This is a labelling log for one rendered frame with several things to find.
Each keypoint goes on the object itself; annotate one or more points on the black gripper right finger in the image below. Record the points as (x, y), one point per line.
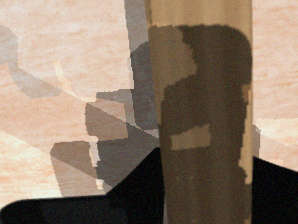
(274, 193)

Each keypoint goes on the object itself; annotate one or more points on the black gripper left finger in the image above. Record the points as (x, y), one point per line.
(138, 199)

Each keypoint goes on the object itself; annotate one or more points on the light brown wooden board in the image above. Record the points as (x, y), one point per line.
(202, 66)

